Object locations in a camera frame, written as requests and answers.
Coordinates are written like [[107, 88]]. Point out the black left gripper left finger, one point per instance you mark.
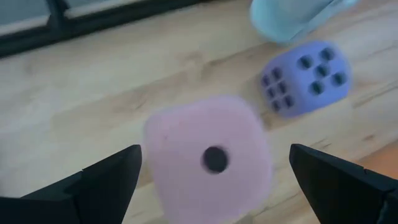
[[77, 202]]

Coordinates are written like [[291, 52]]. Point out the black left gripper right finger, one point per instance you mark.
[[342, 193]]

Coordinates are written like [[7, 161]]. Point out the pink foam die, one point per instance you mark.
[[186, 140]]

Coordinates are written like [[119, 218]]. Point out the purple foam die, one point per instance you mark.
[[298, 77]]

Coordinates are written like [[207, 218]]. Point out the white cylinder container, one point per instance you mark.
[[286, 18]]

